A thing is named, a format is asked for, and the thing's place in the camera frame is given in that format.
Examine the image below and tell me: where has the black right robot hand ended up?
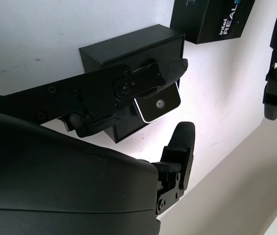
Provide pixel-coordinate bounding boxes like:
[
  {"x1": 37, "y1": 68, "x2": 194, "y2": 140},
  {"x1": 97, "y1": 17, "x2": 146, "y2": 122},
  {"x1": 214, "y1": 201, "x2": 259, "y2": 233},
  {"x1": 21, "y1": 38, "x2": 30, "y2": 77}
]
[{"x1": 0, "y1": 58, "x2": 196, "y2": 235}]

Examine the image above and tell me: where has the black RealSense box lid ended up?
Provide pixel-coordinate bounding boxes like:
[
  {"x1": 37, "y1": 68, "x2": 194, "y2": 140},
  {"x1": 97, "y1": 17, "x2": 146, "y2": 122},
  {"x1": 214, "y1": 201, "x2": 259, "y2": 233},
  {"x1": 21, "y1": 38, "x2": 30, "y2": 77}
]
[{"x1": 169, "y1": 0, "x2": 256, "y2": 45}]

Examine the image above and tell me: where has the small silver black camera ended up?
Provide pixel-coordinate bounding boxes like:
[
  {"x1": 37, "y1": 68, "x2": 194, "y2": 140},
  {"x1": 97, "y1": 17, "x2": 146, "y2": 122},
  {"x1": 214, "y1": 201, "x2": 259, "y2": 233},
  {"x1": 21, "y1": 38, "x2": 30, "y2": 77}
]
[{"x1": 132, "y1": 80, "x2": 182, "y2": 124}]

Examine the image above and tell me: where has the black camera box base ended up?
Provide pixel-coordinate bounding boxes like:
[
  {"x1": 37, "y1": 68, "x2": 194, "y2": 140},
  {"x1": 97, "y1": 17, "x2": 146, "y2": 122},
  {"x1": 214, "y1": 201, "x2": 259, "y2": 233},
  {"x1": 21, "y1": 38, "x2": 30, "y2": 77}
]
[{"x1": 79, "y1": 23, "x2": 186, "y2": 144}]

